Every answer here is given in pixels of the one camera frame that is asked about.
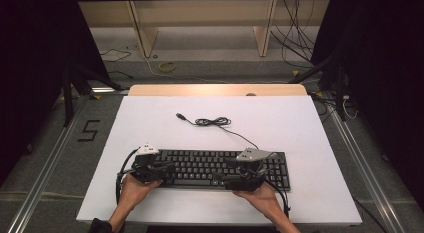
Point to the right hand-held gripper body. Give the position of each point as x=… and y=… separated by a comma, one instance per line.
x=250, y=179

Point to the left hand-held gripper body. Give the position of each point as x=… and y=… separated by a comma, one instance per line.
x=146, y=171

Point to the black keyboard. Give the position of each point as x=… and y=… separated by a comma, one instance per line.
x=200, y=166

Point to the person's right hand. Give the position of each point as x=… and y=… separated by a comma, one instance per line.
x=263, y=199

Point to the person's left hand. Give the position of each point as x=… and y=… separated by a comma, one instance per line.
x=135, y=193

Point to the white board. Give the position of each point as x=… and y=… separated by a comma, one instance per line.
x=283, y=126

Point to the black tape floor mark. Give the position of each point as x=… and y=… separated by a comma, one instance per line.
x=86, y=140

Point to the black sleeve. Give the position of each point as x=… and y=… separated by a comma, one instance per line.
x=100, y=226

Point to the light wooden table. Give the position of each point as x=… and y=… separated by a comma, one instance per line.
x=200, y=89

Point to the short metal bar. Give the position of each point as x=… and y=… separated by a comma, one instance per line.
x=110, y=90

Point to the yellow tape roll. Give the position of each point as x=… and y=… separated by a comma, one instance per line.
x=161, y=68

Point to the black tripod stand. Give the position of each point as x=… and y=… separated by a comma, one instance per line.
x=67, y=99
x=340, y=93

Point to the light wooden shelf unit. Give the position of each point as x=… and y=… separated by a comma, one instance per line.
x=143, y=29

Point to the black curtain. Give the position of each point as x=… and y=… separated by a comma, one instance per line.
x=393, y=76
x=26, y=76

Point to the long metal floor rail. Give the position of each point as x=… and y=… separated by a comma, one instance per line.
x=366, y=173
x=40, y=186

